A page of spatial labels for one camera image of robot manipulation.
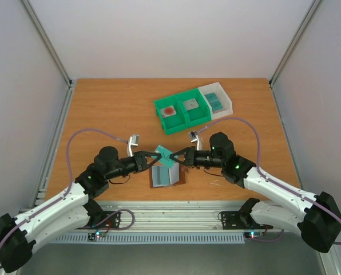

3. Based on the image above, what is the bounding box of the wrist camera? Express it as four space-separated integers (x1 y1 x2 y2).
126 134 139 157
189 131 203 151

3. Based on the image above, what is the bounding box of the aluminium frame post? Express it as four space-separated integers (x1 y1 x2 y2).
268 0 323 89
19 0 72 87

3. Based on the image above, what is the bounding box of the brown leather card holder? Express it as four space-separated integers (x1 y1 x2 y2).
149 163 188 188

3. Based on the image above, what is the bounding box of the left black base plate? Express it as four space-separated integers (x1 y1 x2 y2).
81 211 121 230

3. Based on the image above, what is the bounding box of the green bin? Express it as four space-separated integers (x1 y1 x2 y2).
176 88 211 128
154 95 187 135

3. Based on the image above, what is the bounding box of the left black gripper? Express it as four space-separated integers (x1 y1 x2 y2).
106 151 162 180

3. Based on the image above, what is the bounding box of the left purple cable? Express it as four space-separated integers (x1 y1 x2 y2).
0 128 131 269

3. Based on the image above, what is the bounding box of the grey slotted cable duct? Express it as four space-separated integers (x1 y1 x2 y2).
52 232 245 245

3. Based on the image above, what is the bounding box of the aluminium front rail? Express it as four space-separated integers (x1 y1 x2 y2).
13 200 328 233

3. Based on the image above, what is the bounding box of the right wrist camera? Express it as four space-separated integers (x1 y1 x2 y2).
189 131 203 151

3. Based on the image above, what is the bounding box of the right circuit board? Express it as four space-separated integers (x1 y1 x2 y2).
244 231 267 239

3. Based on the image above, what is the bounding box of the grey card with red dot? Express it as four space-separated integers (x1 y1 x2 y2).
160 105 177 118

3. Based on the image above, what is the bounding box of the left aluminium frame post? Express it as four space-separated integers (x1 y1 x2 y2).
19 0 72 87

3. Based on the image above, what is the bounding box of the circuit board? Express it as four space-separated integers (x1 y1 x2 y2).
87 231 106 241
244 231 267 239

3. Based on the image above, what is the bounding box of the green middle bin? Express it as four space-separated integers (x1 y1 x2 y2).
176 88 211 128

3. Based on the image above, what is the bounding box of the white bin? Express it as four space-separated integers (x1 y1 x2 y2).
198 82 233 120

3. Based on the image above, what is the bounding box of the right aluminium frame post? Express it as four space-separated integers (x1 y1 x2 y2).
268 0 323 89

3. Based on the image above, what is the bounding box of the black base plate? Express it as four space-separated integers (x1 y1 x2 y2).
217 211 273 230
81 211 121 230

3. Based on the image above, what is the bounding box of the left circuit board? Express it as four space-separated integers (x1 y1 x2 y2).
87 231 106 241

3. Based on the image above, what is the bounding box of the green left bin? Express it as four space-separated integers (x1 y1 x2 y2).
154 95 187 135

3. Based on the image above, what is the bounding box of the teal credit card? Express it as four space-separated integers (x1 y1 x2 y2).
155 145 175 168
152 165 171 187

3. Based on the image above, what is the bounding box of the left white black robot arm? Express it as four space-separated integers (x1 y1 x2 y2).
0 146 161 273

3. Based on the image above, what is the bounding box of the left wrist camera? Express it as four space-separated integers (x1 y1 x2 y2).
126 134 139 157

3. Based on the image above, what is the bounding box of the teal card in white bin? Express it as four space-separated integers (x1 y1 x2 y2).
205 92 223 113

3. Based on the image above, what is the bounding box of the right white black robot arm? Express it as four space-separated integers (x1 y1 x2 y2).
170 132 341 253

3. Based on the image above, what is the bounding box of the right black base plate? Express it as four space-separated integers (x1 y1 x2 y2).
217 211 273 230

